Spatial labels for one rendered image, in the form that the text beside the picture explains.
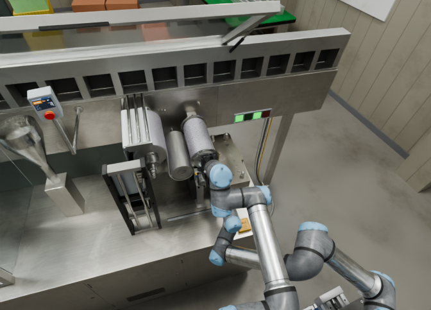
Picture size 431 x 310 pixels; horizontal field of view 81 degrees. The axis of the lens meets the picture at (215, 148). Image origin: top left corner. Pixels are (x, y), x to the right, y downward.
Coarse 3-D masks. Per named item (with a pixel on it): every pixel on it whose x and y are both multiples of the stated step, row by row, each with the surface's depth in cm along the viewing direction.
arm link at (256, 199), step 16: (256, 192) 92; (256, 208) 89; (256, 224) 86; (272, 224) 86; (256, 240) 84; (272, 240) 82; (272, 256) 78; (272, 272) 76; (272, 288) 73; (288, 288) 72; (272, 304) 70; (288, 304) 69
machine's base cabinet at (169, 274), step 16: (192, 256) 143; (208, 256) 151; (128, 272) 135; (144, 272) 141; (160, 272) 148; (176, 272) 156; (192, 272) 164; (208, 272) 174; (224, 272) 185; (240, 272) 197; (64, 288) 127; (80, 288) 132; (96, 288) 139; (112, 288) 145; (128, 288) 153; (144, 288) 161; (160, 288) 170; (176, 288) 181; (16, 304) 125; (32, 304) 130; (48, 304) 136; (64, 304) 143; (80, 304) 150; (96, 304) 158; (112, 304) 167; (128, 304) 177
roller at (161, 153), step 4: (152, 148) 111; (156, 148) 112; (160, 148) 113; (140, 152) 111; (144, 152) 112; (148, 152) 112; (156, 152) 114; (160, 152) 114; (164, 152) 115; (136, 156) 112; (140, 156) 113; (160, 156) 116; (164, 156) 117; (160, 160) 118
